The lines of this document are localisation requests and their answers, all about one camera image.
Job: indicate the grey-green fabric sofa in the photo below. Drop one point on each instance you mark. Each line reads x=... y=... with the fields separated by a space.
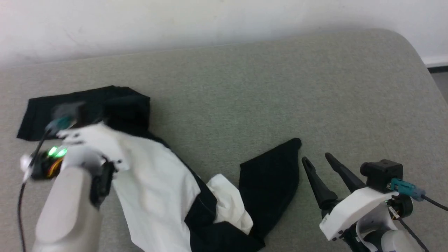
x=245 y=105

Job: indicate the white wall skirting board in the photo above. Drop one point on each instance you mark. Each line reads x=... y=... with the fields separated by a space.
x=435 y=61

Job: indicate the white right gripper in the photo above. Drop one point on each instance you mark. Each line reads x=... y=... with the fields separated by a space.
x=357 y=208

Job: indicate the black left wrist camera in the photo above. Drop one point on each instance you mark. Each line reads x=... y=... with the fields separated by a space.
x=70 y=110

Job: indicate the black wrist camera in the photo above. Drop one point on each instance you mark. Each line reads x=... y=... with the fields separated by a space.
x=70 y=110
x=381 y=173

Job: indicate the black and white garment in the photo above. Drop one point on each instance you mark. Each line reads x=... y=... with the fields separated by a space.
x=154 y=182

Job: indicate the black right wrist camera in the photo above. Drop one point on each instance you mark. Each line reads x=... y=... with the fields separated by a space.
x=381 y=173

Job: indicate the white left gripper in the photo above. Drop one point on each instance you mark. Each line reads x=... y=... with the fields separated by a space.
x=96 y=138

